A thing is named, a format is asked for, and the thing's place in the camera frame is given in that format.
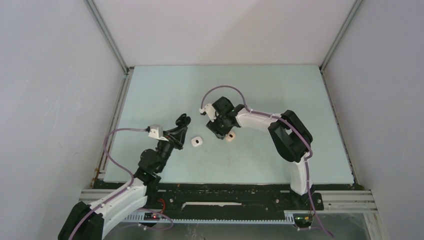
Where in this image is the black oval charging case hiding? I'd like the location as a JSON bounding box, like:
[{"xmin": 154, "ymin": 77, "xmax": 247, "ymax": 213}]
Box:
[{"xmin": 175, "ymin": 113, "xmax": 191, "ymax": 128}]

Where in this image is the aluminium frame post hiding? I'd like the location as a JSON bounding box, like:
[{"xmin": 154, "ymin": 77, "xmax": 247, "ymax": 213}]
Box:
[
  {"xmin": 319, "ymin": 0, "xmax": 365, "ymax": 73},
  {"xmin": 84, "ymin": 0, "xmax": 130, "ymax": 74}
]

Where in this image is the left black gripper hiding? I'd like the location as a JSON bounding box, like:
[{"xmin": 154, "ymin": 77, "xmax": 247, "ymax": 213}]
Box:
[{"xmin": 155, "ymin": 125, "xmax": 187, "ymax": 173}]

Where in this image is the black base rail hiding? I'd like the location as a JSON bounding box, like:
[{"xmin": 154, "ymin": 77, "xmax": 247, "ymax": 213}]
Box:
[{"xmin": 145, "ymin": 183, "xmax": 324, "ymax": 221}]

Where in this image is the grey cable duct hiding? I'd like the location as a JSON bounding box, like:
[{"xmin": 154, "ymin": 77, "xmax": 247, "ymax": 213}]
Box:
[{"xmin": 122, "ymin": 211, "xmax": 296, "ymax": 225}]

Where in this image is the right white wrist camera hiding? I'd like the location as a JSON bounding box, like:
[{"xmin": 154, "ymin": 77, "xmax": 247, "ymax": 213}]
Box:
[{"xmin": 199, "ymin": 103, "xmax": 218, "ymax": 122}]

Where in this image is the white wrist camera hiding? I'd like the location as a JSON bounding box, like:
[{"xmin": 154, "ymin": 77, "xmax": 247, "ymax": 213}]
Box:
[
  {"xmin": 199, "ymin": 103, "xmax": 218, "ymax": 122},
  {"xmin": 146, "ymin": 124, "xmax": 167, "ymax": 141}
]

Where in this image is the beige earbud charging case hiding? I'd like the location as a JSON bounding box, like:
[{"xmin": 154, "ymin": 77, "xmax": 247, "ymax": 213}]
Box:
[{"xmin": 224, "ymin": 131, "xmax": 236, "ymax": 142}]

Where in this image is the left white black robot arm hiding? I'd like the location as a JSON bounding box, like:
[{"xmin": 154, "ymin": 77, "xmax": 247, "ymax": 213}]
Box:
[{"xmin": 57, "ymin": 122, "xmax": 188, "ymax": 240}]

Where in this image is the left aluminium frame post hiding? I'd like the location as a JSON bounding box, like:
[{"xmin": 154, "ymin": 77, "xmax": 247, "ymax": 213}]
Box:
[{"xmin": 84, "ymin": 0, "xmax": 130, "ymax": 74}]

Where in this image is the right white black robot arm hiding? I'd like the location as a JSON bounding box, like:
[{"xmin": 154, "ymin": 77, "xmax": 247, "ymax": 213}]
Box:
[{"xmin": 199, "ymin": 96, "xmax": 313, "ymax": 209}]

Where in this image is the white earbud charging case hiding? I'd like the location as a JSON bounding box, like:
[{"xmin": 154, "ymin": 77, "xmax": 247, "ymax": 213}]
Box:
[{"xmin": 190, "ymin": 136, "xmax": 203, "ymax": 148}]

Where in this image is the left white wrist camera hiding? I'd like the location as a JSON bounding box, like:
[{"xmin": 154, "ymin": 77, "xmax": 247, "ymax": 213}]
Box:
[{"xmin": 146, "ymin": 124, "xmax": 167, "ymax": 141}]

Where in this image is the right aluminium frame post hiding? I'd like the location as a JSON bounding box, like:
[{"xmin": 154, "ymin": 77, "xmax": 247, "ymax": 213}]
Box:
[{"xmin": 319, "ymin": 0, "xmax": 365, "ymax": 73}]

